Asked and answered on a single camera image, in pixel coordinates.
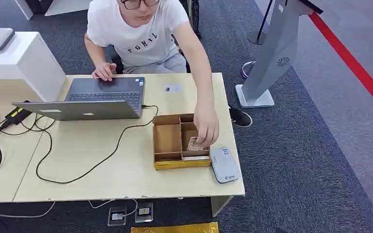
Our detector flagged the person's left hand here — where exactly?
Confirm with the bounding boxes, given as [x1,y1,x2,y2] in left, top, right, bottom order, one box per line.
[193,98,220,148]

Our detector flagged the person's right hand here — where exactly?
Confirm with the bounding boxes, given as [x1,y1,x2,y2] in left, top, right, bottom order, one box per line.
[91,62,118,82]

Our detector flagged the brown printed card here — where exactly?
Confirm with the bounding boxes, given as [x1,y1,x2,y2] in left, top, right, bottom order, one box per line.
[186,137,204,152]

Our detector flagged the white id card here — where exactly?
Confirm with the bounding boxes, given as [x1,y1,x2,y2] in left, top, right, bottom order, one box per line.
[164,84,183,94]

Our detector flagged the grey laptop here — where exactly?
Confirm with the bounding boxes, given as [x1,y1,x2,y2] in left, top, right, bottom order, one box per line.
[12,76,146,121]

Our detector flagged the white card stack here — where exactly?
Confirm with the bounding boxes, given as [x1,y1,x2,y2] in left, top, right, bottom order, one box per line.
[182,155,210,162]

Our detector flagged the person's black shoe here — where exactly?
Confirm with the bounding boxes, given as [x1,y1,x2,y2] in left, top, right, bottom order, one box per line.
[228,106,254,128]

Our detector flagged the wooden card box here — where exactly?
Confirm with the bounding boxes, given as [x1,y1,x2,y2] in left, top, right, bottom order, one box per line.
[152,113,212,170]

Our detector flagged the grey card reader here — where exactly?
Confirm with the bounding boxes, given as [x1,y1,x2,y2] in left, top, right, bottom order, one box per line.
[210,147,241,184]

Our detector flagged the person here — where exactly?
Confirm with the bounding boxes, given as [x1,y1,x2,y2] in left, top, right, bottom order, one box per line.
[84,0,220,148]

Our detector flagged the round stanchion base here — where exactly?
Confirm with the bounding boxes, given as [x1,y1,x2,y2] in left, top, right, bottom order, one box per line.
[241,61,257,80]

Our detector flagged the black glasses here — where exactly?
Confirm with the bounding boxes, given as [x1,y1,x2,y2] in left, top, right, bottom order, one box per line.
[120,0,161,11]

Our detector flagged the white cabinet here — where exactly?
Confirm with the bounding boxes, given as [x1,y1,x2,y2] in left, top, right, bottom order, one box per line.
[0,31,67,102]

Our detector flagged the white bench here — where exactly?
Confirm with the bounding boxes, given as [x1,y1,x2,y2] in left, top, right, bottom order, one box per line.
[15,0,92,20]

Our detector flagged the pale desk leg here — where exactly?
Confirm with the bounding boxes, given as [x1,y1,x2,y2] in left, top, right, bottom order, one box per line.
[211,196,234,217]

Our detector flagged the black power adapter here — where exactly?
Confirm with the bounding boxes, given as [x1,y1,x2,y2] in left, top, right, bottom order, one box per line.
[3,100,33,127]

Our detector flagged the grey kiosk stand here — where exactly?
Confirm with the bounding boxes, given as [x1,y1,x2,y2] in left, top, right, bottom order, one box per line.
[235,0,324,109]

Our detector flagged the black stanchion pole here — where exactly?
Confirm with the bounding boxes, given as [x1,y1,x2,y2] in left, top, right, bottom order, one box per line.
[246,0,274,45]

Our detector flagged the yellow plastic bag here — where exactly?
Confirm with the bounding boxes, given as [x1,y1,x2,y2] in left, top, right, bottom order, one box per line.
[130,222,220,233]

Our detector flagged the floor socket with plug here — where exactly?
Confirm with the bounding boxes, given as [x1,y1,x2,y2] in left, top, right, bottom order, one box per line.
[107,206,128,227]

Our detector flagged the red floor tape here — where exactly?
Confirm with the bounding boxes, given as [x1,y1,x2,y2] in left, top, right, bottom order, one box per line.
[308,12,373,119]

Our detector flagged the white socket cable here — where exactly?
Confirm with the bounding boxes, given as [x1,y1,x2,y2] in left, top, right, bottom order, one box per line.
[88,199,138,217]

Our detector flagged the black laptop power cable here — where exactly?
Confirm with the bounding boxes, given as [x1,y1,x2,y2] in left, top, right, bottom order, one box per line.
[35,104,159,185]

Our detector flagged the white floor cable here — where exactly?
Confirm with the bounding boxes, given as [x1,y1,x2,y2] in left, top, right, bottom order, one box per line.
[0,201,56,219]

